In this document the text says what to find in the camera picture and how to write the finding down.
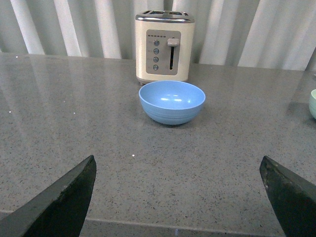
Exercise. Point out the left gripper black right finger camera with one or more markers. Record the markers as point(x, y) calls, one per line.
point(292, 197)

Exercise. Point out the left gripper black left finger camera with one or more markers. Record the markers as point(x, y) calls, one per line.
point(58, 211)

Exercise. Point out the green bowl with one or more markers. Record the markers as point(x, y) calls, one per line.
point(312, 103)

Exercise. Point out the blue bowl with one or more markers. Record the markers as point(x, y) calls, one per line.
point(171, 102)

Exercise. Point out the cream toaster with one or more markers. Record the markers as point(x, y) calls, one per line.
point(163, 45)

